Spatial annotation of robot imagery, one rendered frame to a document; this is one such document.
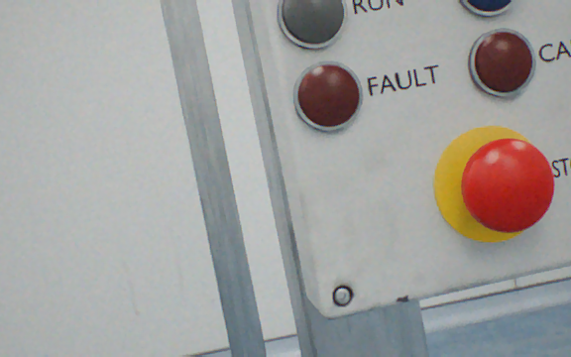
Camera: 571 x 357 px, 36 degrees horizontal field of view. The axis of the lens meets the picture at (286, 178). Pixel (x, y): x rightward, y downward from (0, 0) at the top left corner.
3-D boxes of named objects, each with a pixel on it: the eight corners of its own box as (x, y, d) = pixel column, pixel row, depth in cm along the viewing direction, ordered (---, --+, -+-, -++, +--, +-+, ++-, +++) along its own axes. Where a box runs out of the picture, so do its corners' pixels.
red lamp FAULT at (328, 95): (368, 120, 38) (355, 57, 38) (305, 133, 38) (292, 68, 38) (363, 121, 39) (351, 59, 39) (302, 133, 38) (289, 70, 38)
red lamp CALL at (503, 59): (542, 86, 39) (530, 24, 39) (483, 97, 39) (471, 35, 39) (534, 87, 40) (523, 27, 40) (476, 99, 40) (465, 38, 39)
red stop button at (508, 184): (569, 223, 37) (552, 129, 37) (479, 243, 37) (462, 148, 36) (525, 216, 42) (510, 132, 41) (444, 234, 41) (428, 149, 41)
